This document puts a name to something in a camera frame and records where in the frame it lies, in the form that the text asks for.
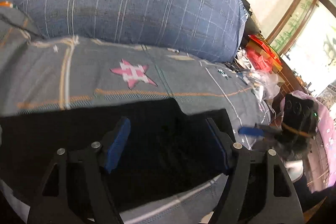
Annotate black pants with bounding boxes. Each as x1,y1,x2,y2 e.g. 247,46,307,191
1,99,234,212

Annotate clear plastic bags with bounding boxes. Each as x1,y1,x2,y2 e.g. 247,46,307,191
235,48,280,102

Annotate red box pile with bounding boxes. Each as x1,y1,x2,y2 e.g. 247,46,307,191
245,35,282,73

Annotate wooden framed picture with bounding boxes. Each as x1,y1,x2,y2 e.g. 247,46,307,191
266,0,318,56

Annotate grey patterned bed sheet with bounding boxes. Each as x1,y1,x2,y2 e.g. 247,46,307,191
0,0,279,224

